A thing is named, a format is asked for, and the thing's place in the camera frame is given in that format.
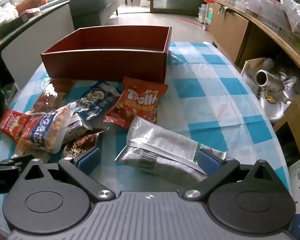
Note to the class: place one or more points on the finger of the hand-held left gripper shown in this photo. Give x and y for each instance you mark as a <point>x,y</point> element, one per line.
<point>10,161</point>

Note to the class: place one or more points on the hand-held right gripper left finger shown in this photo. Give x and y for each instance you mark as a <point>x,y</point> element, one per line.
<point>90,158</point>

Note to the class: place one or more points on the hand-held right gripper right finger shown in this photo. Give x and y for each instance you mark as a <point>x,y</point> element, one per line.
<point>208,163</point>

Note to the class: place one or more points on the brown silver snack packet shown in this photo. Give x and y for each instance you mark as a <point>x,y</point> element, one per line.
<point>82,142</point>

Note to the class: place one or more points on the bright red snack packet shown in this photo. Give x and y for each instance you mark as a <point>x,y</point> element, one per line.
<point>11,123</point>

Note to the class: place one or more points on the orange noodle snack packet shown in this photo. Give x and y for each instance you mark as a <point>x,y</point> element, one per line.
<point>45,132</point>

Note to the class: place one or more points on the silver foil snack packet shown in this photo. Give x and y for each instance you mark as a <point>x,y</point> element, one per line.
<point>160,142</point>

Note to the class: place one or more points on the blue snack packet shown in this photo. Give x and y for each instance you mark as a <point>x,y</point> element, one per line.
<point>97,100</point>

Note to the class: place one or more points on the red gummy candy packet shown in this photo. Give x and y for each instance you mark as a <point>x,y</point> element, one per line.
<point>135,102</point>

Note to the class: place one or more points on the red cardboard box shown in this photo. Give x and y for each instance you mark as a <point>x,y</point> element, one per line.
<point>102,62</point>

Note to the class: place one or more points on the blue white checked tablecloth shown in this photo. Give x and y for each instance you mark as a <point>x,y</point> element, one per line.
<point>215,105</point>

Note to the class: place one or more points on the brown clear snack packet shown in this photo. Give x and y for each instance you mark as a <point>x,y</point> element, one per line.
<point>52,92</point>

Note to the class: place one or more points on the silver metal flask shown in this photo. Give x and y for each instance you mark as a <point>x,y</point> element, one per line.
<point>270,80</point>

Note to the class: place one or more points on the white open box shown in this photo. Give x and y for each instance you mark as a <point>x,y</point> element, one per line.
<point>252,65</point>

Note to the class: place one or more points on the black tray box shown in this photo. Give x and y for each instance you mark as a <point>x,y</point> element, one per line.
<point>11,27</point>

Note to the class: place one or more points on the wooden cabinet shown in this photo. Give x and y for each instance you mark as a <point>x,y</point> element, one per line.
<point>230,27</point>

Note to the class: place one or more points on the plastic drawer unit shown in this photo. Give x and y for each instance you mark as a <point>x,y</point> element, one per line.
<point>205,15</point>

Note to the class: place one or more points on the grey green sofa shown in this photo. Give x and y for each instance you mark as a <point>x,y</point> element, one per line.
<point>90,2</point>

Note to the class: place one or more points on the orange red bag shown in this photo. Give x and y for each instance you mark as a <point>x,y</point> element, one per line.
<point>35,0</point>

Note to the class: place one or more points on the clear plastic rack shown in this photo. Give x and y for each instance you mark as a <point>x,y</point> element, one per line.
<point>260,2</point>

